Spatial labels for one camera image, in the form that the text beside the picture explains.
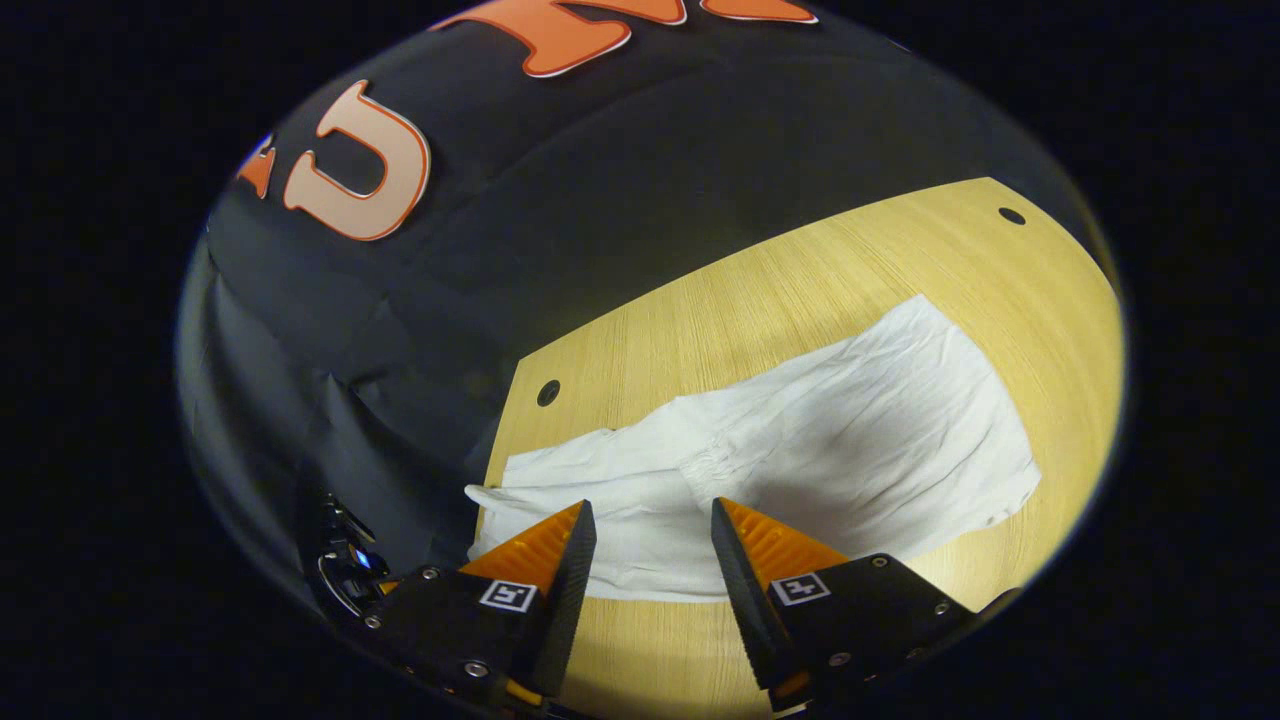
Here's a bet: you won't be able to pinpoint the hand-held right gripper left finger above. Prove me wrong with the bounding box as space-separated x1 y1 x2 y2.
362 499 599 701

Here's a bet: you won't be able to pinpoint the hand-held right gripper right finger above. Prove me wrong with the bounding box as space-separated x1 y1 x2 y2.
710 496 1022 714

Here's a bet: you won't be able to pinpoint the white jeans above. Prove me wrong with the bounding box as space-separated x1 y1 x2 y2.
464 293 1044 605

